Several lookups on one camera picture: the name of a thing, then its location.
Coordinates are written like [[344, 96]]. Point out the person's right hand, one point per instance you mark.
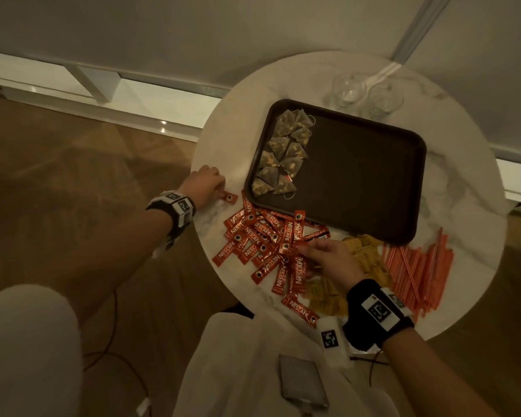
[[336, 264]]

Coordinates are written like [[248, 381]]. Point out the person's left hand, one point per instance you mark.
[[202, 186]]

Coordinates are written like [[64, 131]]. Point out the single red coffee stick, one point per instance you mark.
[[228, 197]]

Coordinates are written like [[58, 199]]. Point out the pile of yellow sachets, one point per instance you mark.
[[369, 256]]

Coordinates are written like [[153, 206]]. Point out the pile of red Nescafe sachets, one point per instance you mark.
[[260, 243]]

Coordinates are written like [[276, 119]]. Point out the pile of orange stick packets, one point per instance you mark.
[[421, 269]]

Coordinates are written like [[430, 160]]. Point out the dark brown tray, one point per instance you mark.
[[364, 178]]

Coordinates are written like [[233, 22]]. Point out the neat cluster of tea bags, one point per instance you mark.
[[286, 123]]

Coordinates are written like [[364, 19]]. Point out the person's right forearm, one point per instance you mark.
[[434, 377]]

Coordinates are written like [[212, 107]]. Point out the person's left forearm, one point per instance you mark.
[[121, 251]]

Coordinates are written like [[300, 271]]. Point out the person's white trousers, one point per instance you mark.
[[234, 364]]

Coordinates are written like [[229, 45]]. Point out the black left wristband with markers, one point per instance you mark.
[[178, 208]]

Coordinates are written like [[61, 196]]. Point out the black wristband with markers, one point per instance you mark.
[[360, 325], [178, 208]]

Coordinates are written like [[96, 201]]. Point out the black right wristband with markers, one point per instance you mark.
[[360, 325]]

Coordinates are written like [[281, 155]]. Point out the round white marble table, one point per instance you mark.
[[156, 104]]

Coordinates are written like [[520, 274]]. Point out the clear glass cup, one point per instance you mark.
[[348, 91], [385, 100]]

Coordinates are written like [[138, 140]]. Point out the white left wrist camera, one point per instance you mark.
[[167, 245]]

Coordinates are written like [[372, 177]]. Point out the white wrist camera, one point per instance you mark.
[[167, 245], [330, 338]]

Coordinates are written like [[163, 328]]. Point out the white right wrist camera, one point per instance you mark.
[[330, 338]]

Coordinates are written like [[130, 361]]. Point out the perforated metal wall rail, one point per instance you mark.
[[421, 26]]

